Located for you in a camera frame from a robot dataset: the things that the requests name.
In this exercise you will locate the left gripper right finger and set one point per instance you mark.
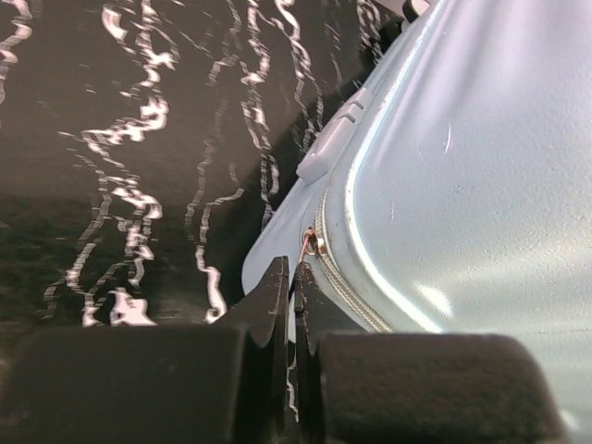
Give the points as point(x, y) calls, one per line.
point(359, 387)

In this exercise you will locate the mint green suitcase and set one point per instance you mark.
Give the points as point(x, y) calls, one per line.
point(452, 192)

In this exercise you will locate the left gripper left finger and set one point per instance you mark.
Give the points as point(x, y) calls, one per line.
point(219, 383)

